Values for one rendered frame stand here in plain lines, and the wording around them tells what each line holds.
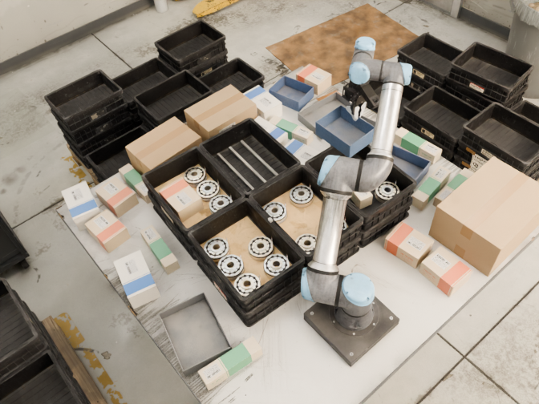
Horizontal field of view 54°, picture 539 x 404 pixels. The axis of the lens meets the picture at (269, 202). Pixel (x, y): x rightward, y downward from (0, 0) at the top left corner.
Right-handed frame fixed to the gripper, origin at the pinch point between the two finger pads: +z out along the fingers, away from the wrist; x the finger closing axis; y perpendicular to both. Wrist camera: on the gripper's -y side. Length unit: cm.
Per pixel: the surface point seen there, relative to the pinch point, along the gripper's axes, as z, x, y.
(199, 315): 50, 90, -10
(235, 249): 35, 66, -2
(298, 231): 33, 40, -12
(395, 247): 37, 11, -41
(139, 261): 42, 98, 22
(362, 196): 24.0, 11.3, -19.1
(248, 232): 34, 56, 2
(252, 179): 32, 37, 25
